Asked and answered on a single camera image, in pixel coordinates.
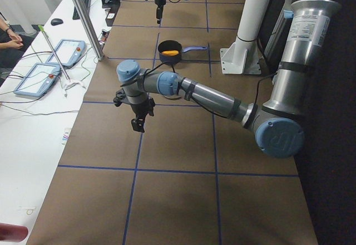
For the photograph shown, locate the dark blue saucepan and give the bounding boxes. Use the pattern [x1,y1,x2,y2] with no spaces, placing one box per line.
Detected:
[157,40,207,65]

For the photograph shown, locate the black keyboard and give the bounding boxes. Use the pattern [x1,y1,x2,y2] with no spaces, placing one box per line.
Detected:
[72,0,92,21]

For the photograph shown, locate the teach pendant tablet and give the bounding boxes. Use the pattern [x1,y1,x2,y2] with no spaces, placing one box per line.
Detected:
[13,63,61,99]
[55,39,86,68]

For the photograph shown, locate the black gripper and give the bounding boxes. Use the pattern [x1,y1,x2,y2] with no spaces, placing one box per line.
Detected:
[156,4,165,24]
[130,97,155,133]

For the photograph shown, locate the black computer mouse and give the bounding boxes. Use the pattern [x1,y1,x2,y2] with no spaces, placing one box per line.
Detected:
[51,18,63,26]

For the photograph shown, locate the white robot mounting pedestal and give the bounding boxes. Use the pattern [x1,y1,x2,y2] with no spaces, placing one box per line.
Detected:
[220,0,270,75]

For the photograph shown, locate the person in black shirt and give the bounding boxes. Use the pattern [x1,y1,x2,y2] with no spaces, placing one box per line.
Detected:
[1,18,34,68]

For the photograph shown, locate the yellow corn cob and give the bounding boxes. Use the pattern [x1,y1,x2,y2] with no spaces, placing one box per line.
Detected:
[161,50,179,57]

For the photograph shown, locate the glass pot lid blue knob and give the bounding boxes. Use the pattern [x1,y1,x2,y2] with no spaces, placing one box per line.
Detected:
[162,95,182,101]

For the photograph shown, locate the aluminium frame post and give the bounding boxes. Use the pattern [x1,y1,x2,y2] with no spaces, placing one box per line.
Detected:
[72,0,104,61]

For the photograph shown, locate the far teach pendant tablet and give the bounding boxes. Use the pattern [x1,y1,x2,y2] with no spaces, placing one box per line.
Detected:
[55,39,86,68]

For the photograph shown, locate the metal rod green tip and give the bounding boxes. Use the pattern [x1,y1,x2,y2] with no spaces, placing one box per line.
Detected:
[38,25,71,82]

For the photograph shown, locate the near teach pendant tablet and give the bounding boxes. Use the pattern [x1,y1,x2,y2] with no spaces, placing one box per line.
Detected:
[13,63,61,99]

